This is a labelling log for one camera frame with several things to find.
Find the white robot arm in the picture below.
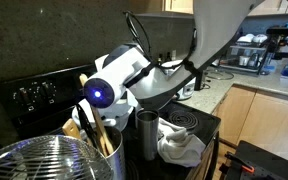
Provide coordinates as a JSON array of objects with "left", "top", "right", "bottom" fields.
[{"left": 84, "top": 0, "right": 265, "bottom": 109}]

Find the steel tumbler cup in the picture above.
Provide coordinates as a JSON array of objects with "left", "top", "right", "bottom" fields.
[{"left": 136, "top": 110, "right": 159, "bottom": 161}]

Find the white rice cooker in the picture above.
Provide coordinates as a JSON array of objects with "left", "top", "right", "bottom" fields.
[{"left": 163, "top": 60, "right": 196, "bottom": 101}]

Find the white crumpled cloth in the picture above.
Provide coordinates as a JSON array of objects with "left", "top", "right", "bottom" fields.
[{"left": 157, "top": 118, "right": 206, "bottom": 167}]

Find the dish rack on counter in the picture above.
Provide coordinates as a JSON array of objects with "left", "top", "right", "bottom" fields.
[{"left": 219, "top": 34, "right": 269, "bottom": 74}]

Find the black stove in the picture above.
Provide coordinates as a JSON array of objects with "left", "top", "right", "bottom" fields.
[{"left": 0, "top": 65, "right": 220, "bottom": 180}]

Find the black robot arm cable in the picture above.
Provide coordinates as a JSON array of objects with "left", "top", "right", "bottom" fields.
[{"left": 122, "top": 10, "right": 198, "bottom": 88}]

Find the wire mesh metal basket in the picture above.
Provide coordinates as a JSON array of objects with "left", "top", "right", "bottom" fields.
[{"left": 0, "top": 135, "right": 113, "bottom": 180}]

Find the black camera on mount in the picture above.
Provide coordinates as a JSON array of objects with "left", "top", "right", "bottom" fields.
[{"left": 262, "top": 27, "right": 288, "bottom": 66}]

